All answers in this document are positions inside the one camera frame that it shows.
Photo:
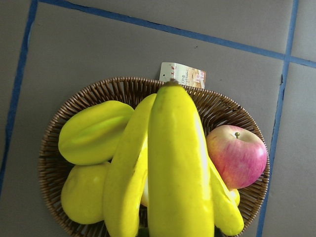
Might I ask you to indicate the yellow starfruit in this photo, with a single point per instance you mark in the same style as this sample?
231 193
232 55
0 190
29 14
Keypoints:
92 135

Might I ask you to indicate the paper price tag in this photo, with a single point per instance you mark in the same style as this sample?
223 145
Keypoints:
185 75

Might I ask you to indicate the pink red apple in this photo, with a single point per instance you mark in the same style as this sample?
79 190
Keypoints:
239 155

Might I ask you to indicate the brown wicker basket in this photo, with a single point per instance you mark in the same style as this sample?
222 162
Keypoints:
214 109

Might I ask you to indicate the yellow banana lower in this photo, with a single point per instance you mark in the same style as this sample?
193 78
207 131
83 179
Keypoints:
180 202

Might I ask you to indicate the yellow banana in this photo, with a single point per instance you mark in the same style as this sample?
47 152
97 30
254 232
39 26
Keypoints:
127 174
180 202

